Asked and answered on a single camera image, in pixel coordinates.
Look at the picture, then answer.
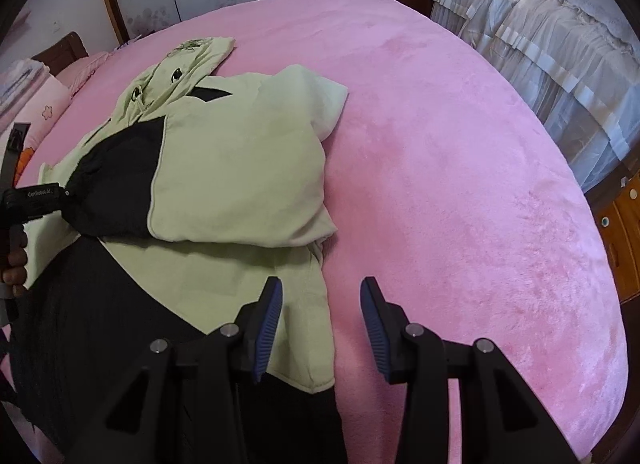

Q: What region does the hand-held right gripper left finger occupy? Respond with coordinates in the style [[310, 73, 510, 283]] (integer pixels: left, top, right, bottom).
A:
[[65, 276, 284, 464]]

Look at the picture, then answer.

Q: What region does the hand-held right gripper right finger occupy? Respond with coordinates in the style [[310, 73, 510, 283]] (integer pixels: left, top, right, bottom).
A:
[[359, 276, 583, 464]]

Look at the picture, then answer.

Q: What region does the green and black hooded garment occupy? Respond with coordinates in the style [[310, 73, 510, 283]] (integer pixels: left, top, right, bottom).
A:
[[10, 36, 349, 464]]

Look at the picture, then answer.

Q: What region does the person's left hand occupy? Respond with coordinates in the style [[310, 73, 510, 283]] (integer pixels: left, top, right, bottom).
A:
[[0, 248, 30, 301]]

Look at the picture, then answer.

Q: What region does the pink pillow with flower print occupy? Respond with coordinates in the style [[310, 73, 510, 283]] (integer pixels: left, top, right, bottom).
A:
[[0, 74, 72, 187]]

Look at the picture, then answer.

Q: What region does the folded pink striped blanket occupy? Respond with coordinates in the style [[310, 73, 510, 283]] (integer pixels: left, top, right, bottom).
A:
[[0, 58, 52, 117]]

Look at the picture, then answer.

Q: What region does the pink ruffled pillow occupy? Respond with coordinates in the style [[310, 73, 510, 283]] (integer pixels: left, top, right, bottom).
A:
[[54, 50, 110, 97]]

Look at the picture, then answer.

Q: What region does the dark wooden headboard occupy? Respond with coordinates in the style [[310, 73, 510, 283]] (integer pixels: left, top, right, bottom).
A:
[[31, 32, 91, 76]]

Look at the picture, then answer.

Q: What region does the pink fleece blanket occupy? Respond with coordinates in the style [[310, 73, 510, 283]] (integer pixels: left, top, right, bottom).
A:
[[0, 0, 632, 464]]

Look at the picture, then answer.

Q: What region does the wooden cabinet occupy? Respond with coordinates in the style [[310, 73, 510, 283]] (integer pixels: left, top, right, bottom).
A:
[[584, 175, 640, 305]]

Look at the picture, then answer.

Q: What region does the white ruffled bed cover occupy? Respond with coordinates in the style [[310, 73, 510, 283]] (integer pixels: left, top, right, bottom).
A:
[[429, 0, 640, 191]]

